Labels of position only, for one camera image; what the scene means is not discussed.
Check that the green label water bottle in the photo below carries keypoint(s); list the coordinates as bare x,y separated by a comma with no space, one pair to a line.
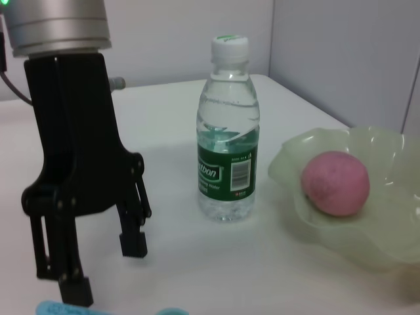
226,164

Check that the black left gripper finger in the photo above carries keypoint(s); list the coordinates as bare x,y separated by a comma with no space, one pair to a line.
134,243
75,292

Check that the pink peach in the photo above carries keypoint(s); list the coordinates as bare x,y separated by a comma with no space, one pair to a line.
334,183

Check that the pale green glass fruit plate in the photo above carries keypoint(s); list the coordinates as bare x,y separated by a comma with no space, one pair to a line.
377,236

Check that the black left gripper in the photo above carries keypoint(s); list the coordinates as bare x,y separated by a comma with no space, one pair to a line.
75,147

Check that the blue scissors with sheath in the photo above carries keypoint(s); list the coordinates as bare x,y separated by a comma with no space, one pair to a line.
59,309

